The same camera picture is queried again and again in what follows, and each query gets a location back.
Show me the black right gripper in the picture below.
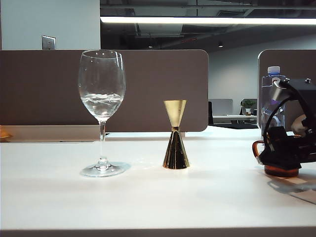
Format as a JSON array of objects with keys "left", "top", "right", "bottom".
[{"left": 256, "top": 118, "right": 316, "bottom": 171}]

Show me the small amber measuring cup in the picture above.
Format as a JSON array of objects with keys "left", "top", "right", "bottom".
[{"left": 252, "top": 134, "right": 302, "bottom": 178}]

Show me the gold double-cone jigger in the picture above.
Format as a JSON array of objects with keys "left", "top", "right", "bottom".
[{"left": 162, "top": 99, "right": 191, "bottom": 170}]

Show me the clear plastic water bottle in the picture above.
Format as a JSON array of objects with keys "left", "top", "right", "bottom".
[{"left": 260, "top": 66, "right": 287, "bottom": 139}]

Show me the clear wine glass with water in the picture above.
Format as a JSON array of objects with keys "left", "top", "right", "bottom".
[{"left": 78, "top": 49, "right": 131, "bottom": 178}]

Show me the brown bag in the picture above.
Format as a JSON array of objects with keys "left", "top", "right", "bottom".
[{"left": 290, "top": 115, "right": 309, "bottom": 134}]

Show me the green potted plant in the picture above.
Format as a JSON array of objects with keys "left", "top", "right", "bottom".
[{"left": 240, "top": 99, "right": 257, "bottom": 116}]

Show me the white background desk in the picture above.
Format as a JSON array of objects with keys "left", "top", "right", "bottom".
[{"left": 212, "top": 115, "right": 258, "bottom": 124}]

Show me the grey background desk screen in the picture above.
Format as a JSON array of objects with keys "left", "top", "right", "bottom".
[{"left": 208, "top": 99, "right": 234, "bottom": 116}]

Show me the brown desk partition panel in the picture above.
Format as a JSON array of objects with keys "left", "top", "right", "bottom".
[
  {"left": 0, "top": 49, "right": 209, "bottom": 133},
  {"left": 257, "top": 49, "right": 316, "bottom": 131}
]

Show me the long ceiling light strip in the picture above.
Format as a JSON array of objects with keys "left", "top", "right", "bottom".
[{"left": 100, "top": 16, "right": 316, "bottom": 26}]

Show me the beige board under partition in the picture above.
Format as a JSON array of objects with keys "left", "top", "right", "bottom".
[{"left": 0, "top": 124, "right": 107, "bottom": 143}]

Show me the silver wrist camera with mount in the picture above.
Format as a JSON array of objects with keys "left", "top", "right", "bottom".
[{"left": 268, "top": 78, "right": 316, "bottom": 119}]

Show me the metal wall switch plate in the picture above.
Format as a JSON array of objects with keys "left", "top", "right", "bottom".
[{"left": 41, "top": 35, "right": 56, "bottom": 50}]

